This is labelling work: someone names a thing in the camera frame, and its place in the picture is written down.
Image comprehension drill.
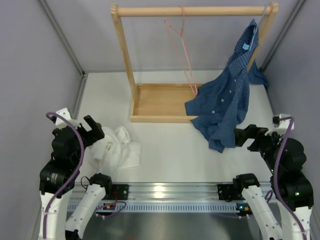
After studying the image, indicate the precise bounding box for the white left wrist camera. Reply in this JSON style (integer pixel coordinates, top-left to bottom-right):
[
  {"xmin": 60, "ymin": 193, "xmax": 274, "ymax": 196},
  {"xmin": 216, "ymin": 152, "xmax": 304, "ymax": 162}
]
[{"xmin": 55, "ymin": 107, "xmax": 80, "ymax": 130}]

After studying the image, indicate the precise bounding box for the wooden clothes rack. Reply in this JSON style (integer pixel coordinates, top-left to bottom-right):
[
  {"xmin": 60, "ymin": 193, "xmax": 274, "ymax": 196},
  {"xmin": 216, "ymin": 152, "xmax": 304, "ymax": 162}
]
[{"xmin": 110, "ymin": 2, "xmax": 279, "ymax": 123}]

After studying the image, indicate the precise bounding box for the pink wire hanger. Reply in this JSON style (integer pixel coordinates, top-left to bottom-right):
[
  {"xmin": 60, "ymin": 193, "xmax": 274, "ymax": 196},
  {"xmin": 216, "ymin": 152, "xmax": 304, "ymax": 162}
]
[{"xmin": 163, "ymin": 5, "xmax": 198, "ymax": 96}]

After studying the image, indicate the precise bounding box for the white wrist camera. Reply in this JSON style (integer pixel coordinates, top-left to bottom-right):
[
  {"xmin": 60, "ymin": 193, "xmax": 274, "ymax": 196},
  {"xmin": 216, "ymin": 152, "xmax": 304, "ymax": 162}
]
[
  {"xmin": 55, "ymin": 107, "xmax": 80, "ymax": 130},
  {"xmin": 264, "ymin": 113, "xmax": 293, "ymax": 136}
]

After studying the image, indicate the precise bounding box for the white shirt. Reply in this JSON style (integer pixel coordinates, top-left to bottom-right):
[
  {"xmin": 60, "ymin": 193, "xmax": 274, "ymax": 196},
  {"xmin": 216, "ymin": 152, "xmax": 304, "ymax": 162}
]
[{"xmin": 89, "ymin": 126, "xmax": 142, "ymax": 176}]

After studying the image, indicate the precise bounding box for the left aluminium frame post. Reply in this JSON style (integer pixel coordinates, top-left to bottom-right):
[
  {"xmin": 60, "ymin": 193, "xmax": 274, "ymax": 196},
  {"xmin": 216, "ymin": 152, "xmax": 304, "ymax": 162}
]
[{"xmin": 36, "ymin": 0, "xmax": 88, "ymax": 118}]

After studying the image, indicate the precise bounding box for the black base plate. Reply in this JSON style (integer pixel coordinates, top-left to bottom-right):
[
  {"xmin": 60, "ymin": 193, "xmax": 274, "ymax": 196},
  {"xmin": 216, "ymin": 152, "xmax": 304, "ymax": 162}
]
[
  {"xmin": 108, "ymin": 184, "xmax": 129, "ymax": 201},
  {"xmin": 217, "ymin": 183, "xmax": 239, "ymax": 202}
]

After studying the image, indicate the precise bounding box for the blue checkered shirt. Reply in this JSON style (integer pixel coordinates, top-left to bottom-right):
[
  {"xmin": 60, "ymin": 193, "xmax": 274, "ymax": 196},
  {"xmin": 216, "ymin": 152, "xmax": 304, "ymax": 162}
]
[{"xmin": 184, "ymin": 20, "xmax": 268, "ymax": 153}]

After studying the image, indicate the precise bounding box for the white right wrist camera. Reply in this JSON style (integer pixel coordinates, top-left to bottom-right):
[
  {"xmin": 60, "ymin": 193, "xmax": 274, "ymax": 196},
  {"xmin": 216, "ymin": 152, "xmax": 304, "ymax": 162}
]
[{"xmin": 264, "ymin": 113, "xmax": 293, "ymax": 136}]

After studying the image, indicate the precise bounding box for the slotted grey cable duct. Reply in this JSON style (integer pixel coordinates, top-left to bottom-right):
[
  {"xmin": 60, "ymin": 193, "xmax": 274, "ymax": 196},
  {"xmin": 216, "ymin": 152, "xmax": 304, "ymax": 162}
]
[{"xmin": 96, "ymin": 201, "xmax": 249, "ymax": 214}]

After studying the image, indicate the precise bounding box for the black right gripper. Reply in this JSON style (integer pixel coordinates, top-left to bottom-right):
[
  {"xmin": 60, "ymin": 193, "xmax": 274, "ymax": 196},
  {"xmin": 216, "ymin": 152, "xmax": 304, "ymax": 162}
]
[{"xmin": 233, "ymin": 123, "xmax": 285, "ymax": 174}]

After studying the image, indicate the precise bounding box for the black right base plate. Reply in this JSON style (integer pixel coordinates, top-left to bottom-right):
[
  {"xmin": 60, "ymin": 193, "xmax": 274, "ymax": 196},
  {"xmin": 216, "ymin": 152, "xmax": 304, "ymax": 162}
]
[{"xmin": 217, "ymin": 183, "xmax": 239, "ymax": 202}]

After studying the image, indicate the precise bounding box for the aluminium mounting rail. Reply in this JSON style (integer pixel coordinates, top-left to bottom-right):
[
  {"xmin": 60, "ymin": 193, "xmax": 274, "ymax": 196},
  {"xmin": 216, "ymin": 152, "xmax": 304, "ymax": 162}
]
[{"xmin": 69, "ymin": 181, "xmax": 276, "ymax": 201}]

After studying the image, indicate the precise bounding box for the light blue wire hanger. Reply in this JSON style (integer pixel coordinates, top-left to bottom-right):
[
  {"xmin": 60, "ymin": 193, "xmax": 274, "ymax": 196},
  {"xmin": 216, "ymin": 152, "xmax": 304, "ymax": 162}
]
[{"xmin": 249, "ymin": 5, "xmax": 268, "ymax": 49}]

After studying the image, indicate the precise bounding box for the right aluminium frame post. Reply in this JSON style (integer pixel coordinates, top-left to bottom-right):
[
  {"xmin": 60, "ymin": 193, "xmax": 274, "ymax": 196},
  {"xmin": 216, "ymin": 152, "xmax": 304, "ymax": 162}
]
[{"xmin": 263, "ymin": 0, "xmax": 320, "ymax": 119}]

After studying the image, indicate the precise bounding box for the aluminium frame post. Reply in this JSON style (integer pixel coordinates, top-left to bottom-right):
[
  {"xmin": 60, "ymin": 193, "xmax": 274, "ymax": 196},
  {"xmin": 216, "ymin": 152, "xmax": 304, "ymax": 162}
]
[
  {"xmin": 36, "ymin": 0, "xmax": 88, "ymax": 118},
  {"xmin": 263, "ymin": 0, "xmax": 320, "ymax": 119}
]

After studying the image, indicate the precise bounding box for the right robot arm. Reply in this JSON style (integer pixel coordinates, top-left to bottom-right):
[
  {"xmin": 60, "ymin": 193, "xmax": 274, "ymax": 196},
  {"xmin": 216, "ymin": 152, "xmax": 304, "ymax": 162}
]
[{"xmin": 232, "ymin": 124, "xmax": 314, "ymax": 240}]

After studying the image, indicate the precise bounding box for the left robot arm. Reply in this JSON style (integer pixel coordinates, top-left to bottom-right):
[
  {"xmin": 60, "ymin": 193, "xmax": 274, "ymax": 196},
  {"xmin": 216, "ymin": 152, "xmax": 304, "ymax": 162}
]
[{"xmin": 38, "ymin": 112, "xmax": 113, "ymax": 240}]

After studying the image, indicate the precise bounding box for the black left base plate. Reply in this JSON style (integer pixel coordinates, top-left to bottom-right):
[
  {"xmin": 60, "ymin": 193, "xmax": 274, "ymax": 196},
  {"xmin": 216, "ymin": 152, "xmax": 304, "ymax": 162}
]
[{"xmin": 108, "ymin": 184, "xmax": 129, "ymax": 201}]

